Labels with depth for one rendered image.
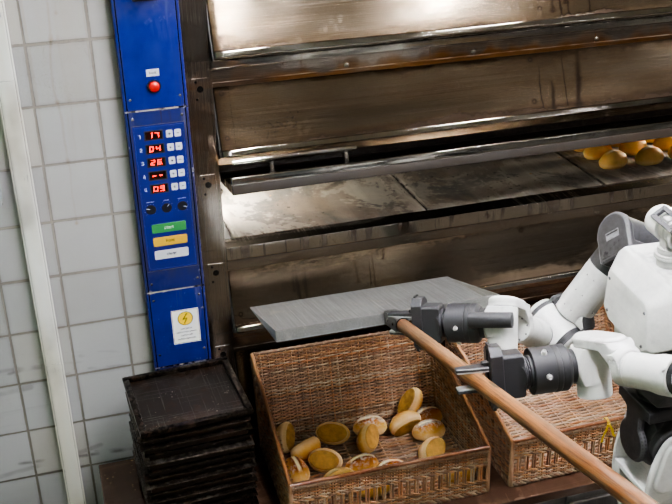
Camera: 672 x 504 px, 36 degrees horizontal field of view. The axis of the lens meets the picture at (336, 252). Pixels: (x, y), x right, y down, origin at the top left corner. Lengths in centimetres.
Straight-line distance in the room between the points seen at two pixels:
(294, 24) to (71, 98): 58
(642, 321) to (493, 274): 100
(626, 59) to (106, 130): 148
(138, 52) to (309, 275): 81
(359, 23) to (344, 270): 71
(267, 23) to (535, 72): 79
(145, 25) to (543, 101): 113
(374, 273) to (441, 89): 56
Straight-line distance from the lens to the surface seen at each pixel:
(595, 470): 152
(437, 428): 302
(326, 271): 295
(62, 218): 274
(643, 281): 221
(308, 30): 268
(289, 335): 236
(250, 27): 265
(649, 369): 186
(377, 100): 280
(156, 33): 258
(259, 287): 291
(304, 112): 274
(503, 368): 192
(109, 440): 307
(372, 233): 292
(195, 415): 264
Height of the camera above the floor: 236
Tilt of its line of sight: 25 degrees down
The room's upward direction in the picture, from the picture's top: 2 degrees counter-clockwise
